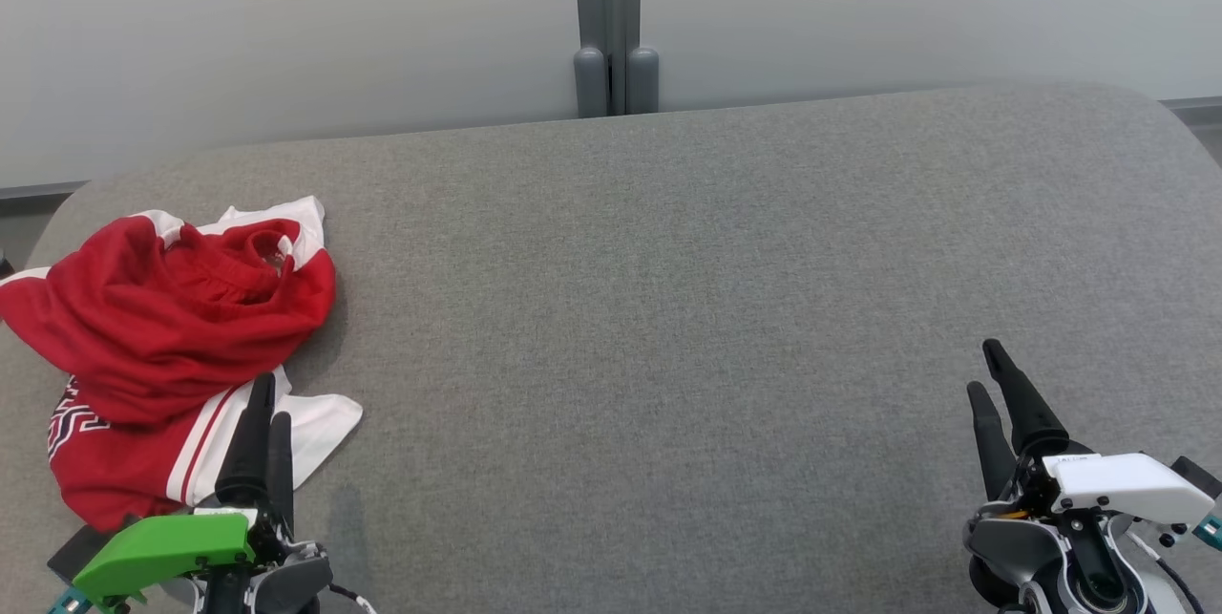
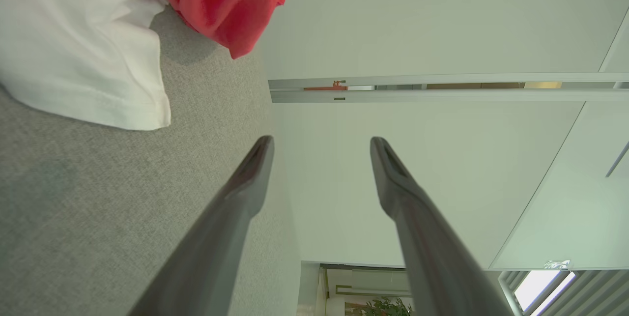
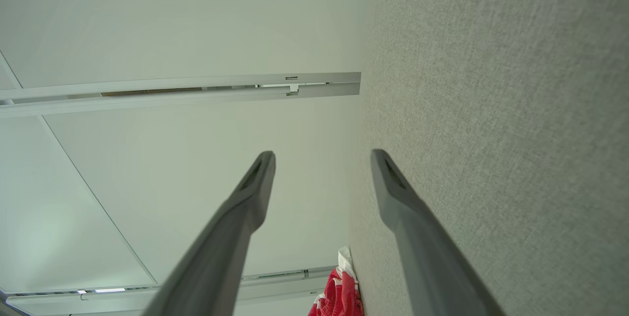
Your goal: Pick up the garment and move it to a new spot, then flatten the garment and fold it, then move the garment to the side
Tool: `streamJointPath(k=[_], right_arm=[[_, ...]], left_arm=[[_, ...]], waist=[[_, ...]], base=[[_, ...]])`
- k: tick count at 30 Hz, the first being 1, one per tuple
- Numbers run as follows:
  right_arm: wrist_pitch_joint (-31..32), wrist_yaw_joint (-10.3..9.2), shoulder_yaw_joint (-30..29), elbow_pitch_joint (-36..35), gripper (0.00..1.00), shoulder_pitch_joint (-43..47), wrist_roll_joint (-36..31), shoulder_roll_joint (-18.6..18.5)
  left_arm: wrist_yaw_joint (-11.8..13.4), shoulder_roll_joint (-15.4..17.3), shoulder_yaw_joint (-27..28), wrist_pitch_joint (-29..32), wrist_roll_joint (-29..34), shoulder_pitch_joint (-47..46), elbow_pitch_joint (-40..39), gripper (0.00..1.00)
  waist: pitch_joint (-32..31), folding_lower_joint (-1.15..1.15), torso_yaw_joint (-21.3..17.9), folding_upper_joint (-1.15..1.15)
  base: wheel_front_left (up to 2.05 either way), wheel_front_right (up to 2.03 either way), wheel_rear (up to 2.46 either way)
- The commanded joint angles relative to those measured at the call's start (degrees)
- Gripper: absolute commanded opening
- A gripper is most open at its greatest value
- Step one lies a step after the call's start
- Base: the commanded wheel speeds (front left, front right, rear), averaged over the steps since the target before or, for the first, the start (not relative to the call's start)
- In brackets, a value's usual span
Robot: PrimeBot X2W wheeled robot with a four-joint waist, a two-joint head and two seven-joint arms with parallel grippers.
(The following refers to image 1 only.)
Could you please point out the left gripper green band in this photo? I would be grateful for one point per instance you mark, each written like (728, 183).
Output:
(162, 547)

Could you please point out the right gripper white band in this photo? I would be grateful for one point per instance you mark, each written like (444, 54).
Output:
(1127, 485)

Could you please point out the red and white jersey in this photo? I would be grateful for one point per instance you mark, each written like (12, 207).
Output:
(115, 471)

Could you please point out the red shorts white trim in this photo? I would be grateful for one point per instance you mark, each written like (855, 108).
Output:
(143, 328)

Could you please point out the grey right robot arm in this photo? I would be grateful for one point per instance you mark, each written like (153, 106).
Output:
(1012, 547)

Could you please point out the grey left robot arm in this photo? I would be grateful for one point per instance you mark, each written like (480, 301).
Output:
(296, 581)

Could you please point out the grey fabric sofa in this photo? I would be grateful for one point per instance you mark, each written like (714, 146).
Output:
(668, 328)

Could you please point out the grey baseboard strip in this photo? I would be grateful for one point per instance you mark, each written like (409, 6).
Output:
(38, 192)
(1198, 104)

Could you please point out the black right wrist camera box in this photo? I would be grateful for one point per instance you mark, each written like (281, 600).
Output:
(1198, 476)

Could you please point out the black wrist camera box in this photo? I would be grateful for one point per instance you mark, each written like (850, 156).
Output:
(74, 552)
(1198, 476)

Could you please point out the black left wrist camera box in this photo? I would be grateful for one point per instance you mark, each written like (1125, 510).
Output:
(74, 552)

